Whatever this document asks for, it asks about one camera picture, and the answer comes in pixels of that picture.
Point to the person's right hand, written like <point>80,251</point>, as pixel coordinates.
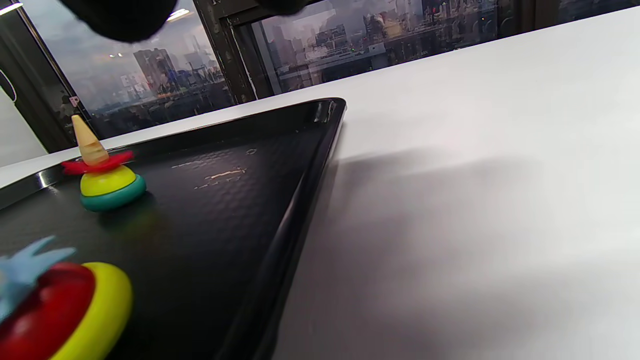
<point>120,20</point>

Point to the rainbow small top with stem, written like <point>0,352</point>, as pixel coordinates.
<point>107,182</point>

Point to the yellow blue gear small top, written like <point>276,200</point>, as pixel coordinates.
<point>100,300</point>

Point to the black plastic tray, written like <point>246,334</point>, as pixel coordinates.
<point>200,225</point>

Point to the dark metal window frame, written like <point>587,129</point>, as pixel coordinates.
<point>225,60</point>

